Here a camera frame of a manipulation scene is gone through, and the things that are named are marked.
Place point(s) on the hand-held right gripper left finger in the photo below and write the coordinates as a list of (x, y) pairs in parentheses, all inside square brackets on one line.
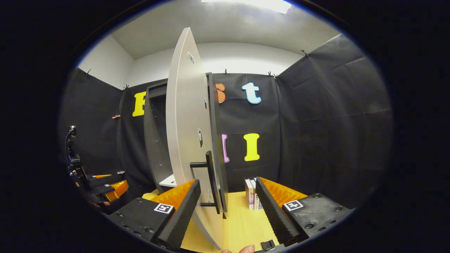
[(182, 216)]

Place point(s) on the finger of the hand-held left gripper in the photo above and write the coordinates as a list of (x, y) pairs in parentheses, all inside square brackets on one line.
[(117, 188), (105, 179)]

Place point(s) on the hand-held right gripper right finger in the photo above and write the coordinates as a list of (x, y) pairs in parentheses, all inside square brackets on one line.
[(274, 214)]

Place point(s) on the beige cabinet door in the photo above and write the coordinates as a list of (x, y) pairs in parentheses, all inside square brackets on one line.
[(184, 123)]

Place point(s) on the grey cabinet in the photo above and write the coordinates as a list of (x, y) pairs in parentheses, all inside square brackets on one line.
[(156, 140)]

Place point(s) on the white blue book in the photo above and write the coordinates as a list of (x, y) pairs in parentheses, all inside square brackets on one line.
[(256, 200)]

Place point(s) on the white pink book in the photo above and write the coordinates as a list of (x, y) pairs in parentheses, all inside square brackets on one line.
[(249, 193)]

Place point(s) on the black backdrop cloth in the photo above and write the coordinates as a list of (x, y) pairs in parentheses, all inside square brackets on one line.
[(316, 123)]

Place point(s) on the large ceiling light panel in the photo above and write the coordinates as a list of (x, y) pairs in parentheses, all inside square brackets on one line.
[(253, 4)]

